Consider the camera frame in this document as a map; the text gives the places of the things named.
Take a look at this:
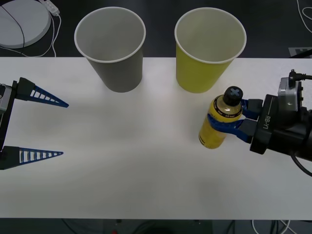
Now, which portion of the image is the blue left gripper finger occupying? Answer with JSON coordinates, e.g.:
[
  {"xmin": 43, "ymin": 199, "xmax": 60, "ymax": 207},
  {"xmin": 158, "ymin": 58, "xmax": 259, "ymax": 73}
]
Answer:
[
  {"xmin": 15, "ymin": 77, "xmax": 70, "ymax": 108},
  {"xmin": 0, "ymin": 145, "xmax": 64, "ymax": 171}
]

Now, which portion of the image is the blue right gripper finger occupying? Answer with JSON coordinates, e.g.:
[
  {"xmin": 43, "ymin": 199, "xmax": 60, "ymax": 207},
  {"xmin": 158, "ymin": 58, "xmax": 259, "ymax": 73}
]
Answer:
[
  {"xmin": 240, "ymin": 98, "xmax": 265, "ymax": 122},
  {"xmin": 207, "ymin": 114, "xmax": 257, "ymax": 143}
]

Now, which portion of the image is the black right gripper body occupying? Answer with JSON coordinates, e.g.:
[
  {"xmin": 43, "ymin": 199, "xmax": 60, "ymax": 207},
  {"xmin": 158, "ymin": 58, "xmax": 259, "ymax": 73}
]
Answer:
[{"xmin": 249, "ymin": 94, "xmax": 306, "ymax": 155}]

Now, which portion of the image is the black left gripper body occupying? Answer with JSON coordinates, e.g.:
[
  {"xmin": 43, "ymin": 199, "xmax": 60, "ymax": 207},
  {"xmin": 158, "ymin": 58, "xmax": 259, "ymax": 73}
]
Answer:
[{"xmin": 0, "ymin": 81, "xmax": 19, "ymax": 153}]

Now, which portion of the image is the yellow bottle with black cap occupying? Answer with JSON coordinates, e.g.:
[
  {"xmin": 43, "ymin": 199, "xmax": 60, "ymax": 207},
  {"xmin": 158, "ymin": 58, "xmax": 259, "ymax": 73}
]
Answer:
[{"xmin": 198, "ymin": 85, "xmax": 245, "ymax": 150}]

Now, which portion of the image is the white round disc base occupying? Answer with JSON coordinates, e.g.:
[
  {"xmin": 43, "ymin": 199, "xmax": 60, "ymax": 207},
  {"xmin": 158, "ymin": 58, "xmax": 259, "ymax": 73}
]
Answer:
[{"xmin": 0, "ymin": 0, "xmax": 52, "ymax": 49}]

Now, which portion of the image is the yellow-green plastic waste bin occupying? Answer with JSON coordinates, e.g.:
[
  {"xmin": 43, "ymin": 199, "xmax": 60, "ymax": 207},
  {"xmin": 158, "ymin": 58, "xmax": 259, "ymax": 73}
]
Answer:
[{"xmin": 174, "ymin": 6, "xmax": 248, "ymax": 94}]

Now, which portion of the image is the grey marker tag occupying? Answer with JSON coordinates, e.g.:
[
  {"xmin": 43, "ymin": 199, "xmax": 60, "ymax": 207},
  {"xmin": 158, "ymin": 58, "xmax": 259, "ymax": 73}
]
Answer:
[{"xmin": 288, "ymin": 46, "xmax": 312, "ymax": 59}]

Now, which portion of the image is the white power strip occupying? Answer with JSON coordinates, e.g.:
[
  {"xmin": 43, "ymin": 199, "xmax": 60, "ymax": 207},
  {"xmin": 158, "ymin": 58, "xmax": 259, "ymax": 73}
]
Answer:
[{"xmin": 39, "ymin": 0, "xmax": 60, "ymax": 17}]

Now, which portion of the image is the grey plastic waste bin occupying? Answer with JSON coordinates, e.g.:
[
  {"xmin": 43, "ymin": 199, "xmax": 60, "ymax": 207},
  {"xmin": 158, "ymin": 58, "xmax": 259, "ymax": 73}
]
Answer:
[{"xmin": 74, "ymin": 6, "xmax": 147, "ymax": 93}]

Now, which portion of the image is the thin black cable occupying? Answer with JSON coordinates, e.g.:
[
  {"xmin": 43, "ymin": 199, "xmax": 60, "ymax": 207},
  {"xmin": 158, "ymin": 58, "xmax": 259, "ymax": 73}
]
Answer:
[{"xmin": 0, "ymin": 4, "xmax": 26, "ymax": 49}]

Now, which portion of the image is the white power strip cable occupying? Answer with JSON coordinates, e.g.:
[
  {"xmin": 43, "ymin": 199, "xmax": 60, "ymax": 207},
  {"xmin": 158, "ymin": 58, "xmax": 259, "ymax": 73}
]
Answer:
[{"xmin": 0, "ymin": 14, "xmax": 62, "ymax": 58}]

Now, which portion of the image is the white coiled floor cable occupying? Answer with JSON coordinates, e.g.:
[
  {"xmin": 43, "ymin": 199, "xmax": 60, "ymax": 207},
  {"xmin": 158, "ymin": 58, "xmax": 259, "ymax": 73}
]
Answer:
[{"xmin": 251, "ymin": 218, "xmax": 294, "ymax": 234}]

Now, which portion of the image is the white looped cable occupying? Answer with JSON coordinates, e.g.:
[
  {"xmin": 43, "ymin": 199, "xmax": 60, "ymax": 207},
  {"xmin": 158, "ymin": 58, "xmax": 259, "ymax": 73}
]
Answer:
[{"xmin": 296, "ymin": 0, "xmax": 312, "ymax": 34}]

